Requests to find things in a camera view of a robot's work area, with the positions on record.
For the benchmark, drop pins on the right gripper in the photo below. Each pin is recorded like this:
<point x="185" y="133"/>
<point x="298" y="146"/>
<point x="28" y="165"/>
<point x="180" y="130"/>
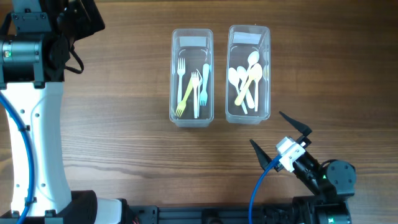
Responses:
<point x="304" y="142"/>

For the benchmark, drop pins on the yellow spoon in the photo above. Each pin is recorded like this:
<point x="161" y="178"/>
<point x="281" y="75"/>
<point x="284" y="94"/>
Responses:
<point x="252" y="75"/>

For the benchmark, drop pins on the white spoon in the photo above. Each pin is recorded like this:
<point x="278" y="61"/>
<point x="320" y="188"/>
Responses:
<point x="232" y="93"/>
<point x="244" y="76"/>
<point x="257" y="90"/>
<point x="253" y="58"/>

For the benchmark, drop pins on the pale blue fork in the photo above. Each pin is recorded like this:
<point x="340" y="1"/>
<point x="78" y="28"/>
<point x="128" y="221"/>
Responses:
<point x="204" y="94"/>

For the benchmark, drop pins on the cream yellow fork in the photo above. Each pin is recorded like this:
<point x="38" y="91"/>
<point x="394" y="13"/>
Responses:
<point x="182" y="105"/>

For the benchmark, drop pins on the white fork long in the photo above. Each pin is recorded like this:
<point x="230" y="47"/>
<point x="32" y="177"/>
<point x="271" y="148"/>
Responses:
<point x="195" y="84"/>

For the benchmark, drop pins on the white fork pointing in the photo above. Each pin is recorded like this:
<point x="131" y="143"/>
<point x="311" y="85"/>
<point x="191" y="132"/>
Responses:
<point x="180" y="73"/>

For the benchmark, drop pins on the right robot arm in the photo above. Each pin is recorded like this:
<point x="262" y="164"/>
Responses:
<point x="331" y="182"/>

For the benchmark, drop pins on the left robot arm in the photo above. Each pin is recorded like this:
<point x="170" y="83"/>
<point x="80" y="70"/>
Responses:
<point x="37" y="41"/>

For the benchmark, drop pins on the right clear plastic container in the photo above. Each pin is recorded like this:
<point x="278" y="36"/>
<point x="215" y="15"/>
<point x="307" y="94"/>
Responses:
<point x="243" y="40"/>

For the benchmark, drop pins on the clear plastic container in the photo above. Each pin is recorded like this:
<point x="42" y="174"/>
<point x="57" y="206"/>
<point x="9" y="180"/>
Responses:
<point x="243" y="40"/>
<point x="196" y="47"/>

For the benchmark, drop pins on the left clear plastic container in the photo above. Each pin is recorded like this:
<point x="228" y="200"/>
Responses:
<point x="196" y="47"/>

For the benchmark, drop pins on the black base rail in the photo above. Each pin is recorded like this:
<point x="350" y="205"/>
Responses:
<point x="211" y="214"/>

